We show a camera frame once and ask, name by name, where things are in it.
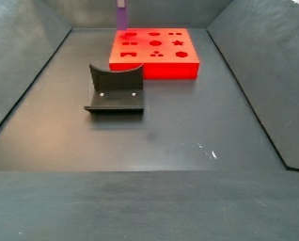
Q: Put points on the purple rectangle peg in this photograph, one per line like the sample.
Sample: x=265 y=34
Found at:
x=122 y=4

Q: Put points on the red shape sorter block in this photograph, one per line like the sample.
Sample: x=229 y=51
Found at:
x=164 y=49

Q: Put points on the black curved bracket stand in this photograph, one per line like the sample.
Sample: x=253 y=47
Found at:
x=118 y=90

